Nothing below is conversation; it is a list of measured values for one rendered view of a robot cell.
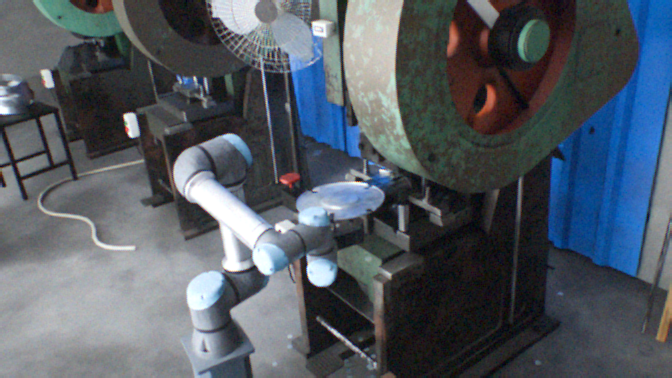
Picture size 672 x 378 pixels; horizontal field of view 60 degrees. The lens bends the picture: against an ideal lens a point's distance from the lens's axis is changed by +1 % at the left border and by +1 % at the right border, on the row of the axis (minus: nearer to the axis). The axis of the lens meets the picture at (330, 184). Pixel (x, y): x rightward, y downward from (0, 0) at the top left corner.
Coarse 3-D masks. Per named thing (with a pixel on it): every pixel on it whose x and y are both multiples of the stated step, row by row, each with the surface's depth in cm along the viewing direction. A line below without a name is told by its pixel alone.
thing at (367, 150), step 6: (360, 126) 194; (360, 138) 195; (366, 138) 192; (360, 144) 194; (366, 144) 193; (360, 150) 197; (366, 150) 194; (372, 150) 189; (366, 156) 195; (372, 156) 192; (378, 156) 190; (378, 162) 191; (390, 162) 191
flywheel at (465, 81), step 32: (480, 0) 138; (512, 0) 152; (544, 0) 160; (480, 32) 146; (512, 32) 140; (544, 32) 142; (448, 64) 145; (480, 64) 152; (512, 64) 143; (544, 64) 170; (512, 96) 165; (544, 96) 170; (480, 128) 161; (512, 128) 167
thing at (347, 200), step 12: (324, 192) 198; (336, 192) 197; (348, 192) 195; (360, 192) 196; (372, 192) 195; (300, 204) 191; (312, 204) 190; (324, 204) 188; (336, 204) 187; (348, 204) 186; (360, 204) 187; (372, 204) 186; (336, 216) 180; (348, 216) 178
